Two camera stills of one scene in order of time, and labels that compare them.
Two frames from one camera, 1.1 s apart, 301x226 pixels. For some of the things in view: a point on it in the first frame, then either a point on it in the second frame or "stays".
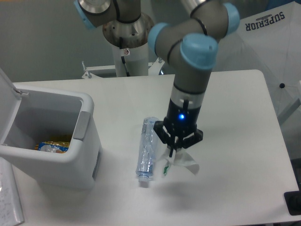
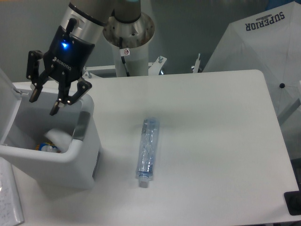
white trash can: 28,116 stays
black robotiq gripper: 182,118 -> 67,57
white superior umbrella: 269,41 stays
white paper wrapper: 180,160 -> 61,139
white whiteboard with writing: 11,213 stays
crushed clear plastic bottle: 146,159 stays
